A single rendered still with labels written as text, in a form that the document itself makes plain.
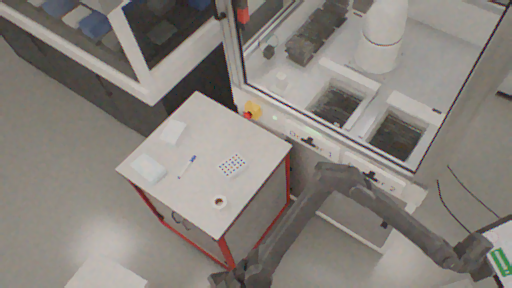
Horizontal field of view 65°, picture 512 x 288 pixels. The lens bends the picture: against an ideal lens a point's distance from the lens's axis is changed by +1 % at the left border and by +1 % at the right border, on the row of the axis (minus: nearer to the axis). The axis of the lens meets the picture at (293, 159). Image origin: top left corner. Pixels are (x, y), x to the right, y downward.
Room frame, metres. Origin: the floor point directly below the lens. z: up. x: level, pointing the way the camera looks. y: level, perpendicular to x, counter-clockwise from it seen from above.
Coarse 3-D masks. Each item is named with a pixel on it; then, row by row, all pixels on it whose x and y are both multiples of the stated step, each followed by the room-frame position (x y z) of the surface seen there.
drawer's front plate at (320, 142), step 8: (288, 120) 1.07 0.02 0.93; (288, 128) 1.06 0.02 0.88; (296, 128) 1.04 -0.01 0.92; (304, 128) 1.03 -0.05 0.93; (296, 136) 1.04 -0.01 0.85; (304, 136) 1.01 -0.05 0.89; (312, 136) 0.99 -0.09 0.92; (320, 136) 0.98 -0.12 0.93; (304, 144) 1.01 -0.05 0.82; (320, 144) 0.96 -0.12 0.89; (328, 144) 0.94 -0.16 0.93; (320, 152) 0.96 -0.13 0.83; (328, 152) 0.94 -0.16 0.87; (336, 152) 0.92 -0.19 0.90; (336, 160) 0.91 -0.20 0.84
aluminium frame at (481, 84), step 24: (216, 0) 1.26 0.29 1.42; (504, 24) 0.74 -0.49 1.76; (240, 48) 1.23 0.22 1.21; (504, 48) 0.73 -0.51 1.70; (240, 72) 1.23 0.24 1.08; (480, 72) 0.74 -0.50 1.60; (504, 72) 0.71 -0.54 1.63; (264, 96) 1.16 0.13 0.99; (456, 96) 0.76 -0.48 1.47; (480, 96) 0.72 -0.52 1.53; (312, 120) 1.03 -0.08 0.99; (456, 120) 0.73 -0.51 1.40; (360, 144) 0.90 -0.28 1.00; (432, 144) 0.75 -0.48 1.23; (456, 144) 0.71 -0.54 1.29; (384, 168) 0.81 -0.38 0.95; (432, 168) 0.72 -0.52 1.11
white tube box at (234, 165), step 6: (234, 156) 0.96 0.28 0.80; (240, 156) 0.96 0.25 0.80; (222, 162) 0.92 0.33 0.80; (228, 162) 0.93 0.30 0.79; (234, 162) 0.93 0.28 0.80; (240, 162) 0.93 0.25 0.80; (246, 162) 0.93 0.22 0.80; (222, 168) 0.89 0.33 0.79; (228, 168) 0.89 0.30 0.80; (234, 168) 0.89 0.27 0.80; (240, 168) 0.89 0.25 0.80; (222, 174) 0.87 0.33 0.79; (228, 174) 0.86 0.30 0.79; (234, 174) 0.87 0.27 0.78; (228, 180) 0.84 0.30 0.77
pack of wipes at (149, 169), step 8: (144, 152) 0.98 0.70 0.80; (136, 160) 0.93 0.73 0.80; (144, 160) 0.93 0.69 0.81; (152, 160) 0.93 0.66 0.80; (136, 168) 0.89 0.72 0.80; (144, 168) 0.89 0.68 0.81; (152, 168) 0.89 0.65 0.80; (160, 168) 0.89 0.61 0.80; (144, 176) 0.85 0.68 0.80; (152, 176) 0.85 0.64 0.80; (160, 176) 0.86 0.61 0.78; (152, 184) 0.82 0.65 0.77
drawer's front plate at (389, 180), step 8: (344, 160) 0.89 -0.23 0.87; (352, 160) 0.87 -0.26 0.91; (360, 160) 0.86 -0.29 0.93; (360, 168) 0.85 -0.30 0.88; (368, 168) 0.83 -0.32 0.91; (376, 168) 0.82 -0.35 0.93; (376, 176) 0.81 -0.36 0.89; (384, 176) 0.79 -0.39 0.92; (392, 176) 0.78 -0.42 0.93; (376, 184) 0.80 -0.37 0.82; (384, 184) 0.78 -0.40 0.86; (392, 184) 0.76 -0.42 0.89; (400, 184) 0.75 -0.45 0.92; (392, 192) 0.76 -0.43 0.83; (400, 192) 0.74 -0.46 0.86
